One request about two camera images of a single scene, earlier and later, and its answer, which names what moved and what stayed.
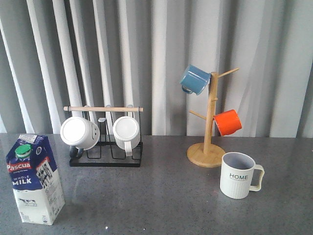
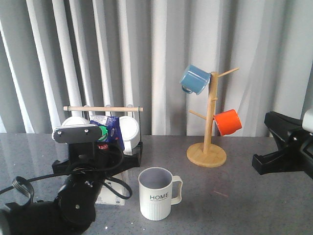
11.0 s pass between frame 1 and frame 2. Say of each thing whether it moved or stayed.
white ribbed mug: stayed
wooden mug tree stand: stayed
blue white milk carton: moved
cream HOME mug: moved
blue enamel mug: stayed
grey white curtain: stayed
